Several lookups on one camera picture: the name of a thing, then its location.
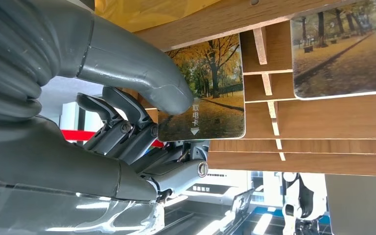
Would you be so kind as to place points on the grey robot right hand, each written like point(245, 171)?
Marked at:
point(61, 162)

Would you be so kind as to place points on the wooden card organizer box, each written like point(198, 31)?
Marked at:
point(337, 123)

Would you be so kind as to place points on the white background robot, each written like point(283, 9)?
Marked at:
point(303, 201)

